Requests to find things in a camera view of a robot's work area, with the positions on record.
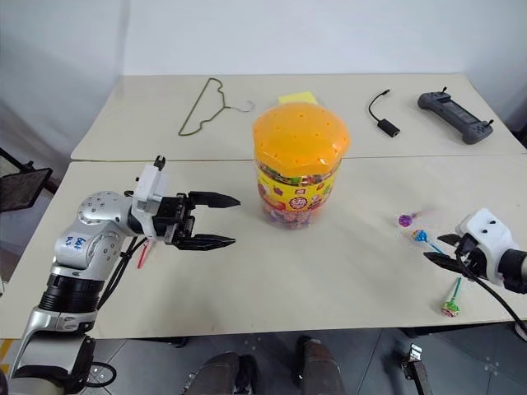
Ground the clear plastic lollipop jar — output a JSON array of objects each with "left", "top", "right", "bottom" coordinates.
[{"left": 255, "top": 156, "right": 336, "bottom": 232}]

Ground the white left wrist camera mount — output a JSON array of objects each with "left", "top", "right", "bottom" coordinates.
[{"left": 132, "top": 155, "right": 170, "bottom": 215}]

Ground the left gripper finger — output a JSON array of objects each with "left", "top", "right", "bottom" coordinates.
[
  {"left": 179, "top": 233, "right": 237, "bottom": 253},
  {"left": 188, "top": 190, "right": 241, "bottom": 210}
]

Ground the blue wrapped lollipop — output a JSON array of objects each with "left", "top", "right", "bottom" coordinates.
[{"left": 411, "top": 229, "right": 449, "bottom": 257}]

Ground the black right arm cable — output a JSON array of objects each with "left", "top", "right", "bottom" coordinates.
[{"left": 455, "top": 242, "right": 527, "bottom": 332}]

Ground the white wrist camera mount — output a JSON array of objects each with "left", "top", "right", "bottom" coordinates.
[
  {"left": 132, "top": 155, "right": 170, "bottom": 215},
  {"left": 455, "top": 208, "right": 520, "bottom": 286}
]

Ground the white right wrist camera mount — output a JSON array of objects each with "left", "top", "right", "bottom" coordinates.
[{"left": 455, "top": 208, "right": 520, "bottom": 286}]

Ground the grey remote controller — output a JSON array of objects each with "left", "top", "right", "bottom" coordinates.
[{"left": 417, "top": 86, "right": 495, "bottom": 146}]

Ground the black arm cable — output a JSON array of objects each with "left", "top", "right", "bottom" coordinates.
[
  {"left": 97, "top": 235, "right": 148, "bottom": 310},
  {"left": 455, "top": 242, "right": 527, "bottom": 332}
]

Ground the green wire clothes hanger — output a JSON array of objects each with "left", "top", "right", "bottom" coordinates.
[{"left": 177, "top": 77, "right": 254, "bottom": 138}]

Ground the green wrapped lollipop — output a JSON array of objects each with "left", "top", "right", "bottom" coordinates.
[{"left": 440, "top": 276, "right": 464, "bottom": 318}]

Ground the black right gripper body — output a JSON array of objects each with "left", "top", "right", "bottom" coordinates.
[{"left": 453, "top": 235, "right": 500, "bottom": 282}]

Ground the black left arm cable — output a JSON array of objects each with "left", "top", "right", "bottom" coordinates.
[{"left": 97, "top": 235, "right": 148, "bottom": 310}]

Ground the black flat screen panel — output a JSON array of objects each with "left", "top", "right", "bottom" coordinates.
[{"left": 0, "top": 147, "right": 54, "bottom": 214}]

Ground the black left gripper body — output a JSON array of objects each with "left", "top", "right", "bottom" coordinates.
[{"left": 152, "top": 192, "right": 197, "bottom": 250}]

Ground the dark rounded shape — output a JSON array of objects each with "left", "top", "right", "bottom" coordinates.
[
  {"left": 295, "top": 335, "right": 346, "bottom": 395},
  {"left": 196, "top": 351, "right": 259, "bottom": 395}
]

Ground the metal bracket with black bar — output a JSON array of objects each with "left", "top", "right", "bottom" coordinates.
[{"left": 404, "top": 342, "right": 438, "bottom": 395}]

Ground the purple wrapped lollipop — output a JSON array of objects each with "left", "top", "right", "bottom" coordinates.
[{"left": 396, "top": 209, "right": 434, "bottom": 229}]

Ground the red lollipop stick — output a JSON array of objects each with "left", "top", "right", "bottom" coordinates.
[{"left": 136, "top": 241, "right": 152, "bottom": 270}]

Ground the yellow sticky note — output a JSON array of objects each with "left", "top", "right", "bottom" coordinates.
[{"left": 277, "top": 91, "right": 317, "bottom": 107}]

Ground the orange perforated jar lid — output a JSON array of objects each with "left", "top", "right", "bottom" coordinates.
[{"left": 251, "top": 102, "right": 352, "bottom": 174}]

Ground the black adapter with cable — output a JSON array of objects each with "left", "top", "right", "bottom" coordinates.
[{"left": 366, "top": 87, "right": 402, "bottom": 137}]

